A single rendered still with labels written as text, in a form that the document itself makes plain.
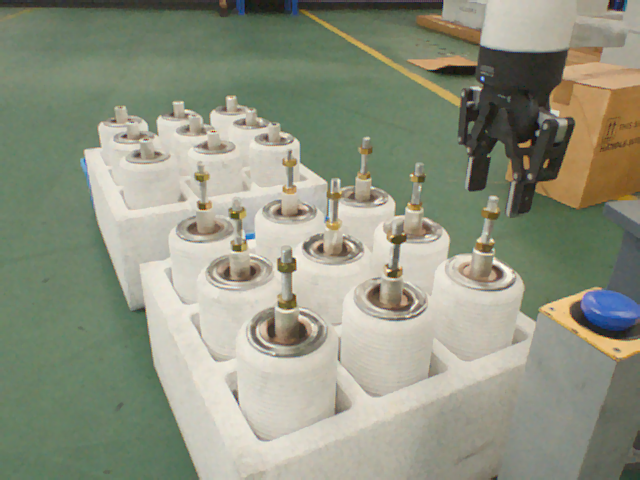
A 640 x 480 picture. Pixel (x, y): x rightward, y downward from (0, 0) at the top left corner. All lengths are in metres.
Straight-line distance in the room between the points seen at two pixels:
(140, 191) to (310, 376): 0.56
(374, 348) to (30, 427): 0.49
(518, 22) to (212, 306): 0.39
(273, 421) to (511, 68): 0.38
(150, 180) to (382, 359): 0.54
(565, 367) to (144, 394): 0.57
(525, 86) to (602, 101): 0.94
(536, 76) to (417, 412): 0.33
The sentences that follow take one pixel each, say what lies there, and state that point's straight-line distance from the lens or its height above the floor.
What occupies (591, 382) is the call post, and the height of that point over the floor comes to 0.28.
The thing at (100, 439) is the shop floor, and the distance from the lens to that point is 0.80.
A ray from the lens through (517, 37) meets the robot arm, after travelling 0.51.
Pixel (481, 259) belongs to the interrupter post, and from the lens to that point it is 0.61.
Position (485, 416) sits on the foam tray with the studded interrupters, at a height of 0.12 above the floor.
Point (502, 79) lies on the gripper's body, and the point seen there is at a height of 0.47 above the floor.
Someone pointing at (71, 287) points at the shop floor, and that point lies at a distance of 1.12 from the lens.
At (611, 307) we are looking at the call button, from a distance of 0.47.
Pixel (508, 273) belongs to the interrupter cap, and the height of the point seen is 0.25.
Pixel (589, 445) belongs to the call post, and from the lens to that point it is 0.50.
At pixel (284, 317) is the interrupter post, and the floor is 0.27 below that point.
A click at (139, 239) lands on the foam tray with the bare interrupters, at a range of 0.95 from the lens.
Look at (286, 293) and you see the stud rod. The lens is 0.48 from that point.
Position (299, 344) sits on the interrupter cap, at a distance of 0.49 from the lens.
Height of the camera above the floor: 0.56
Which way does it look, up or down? 27 degrees down
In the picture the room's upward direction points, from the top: 1 degrees clockwise
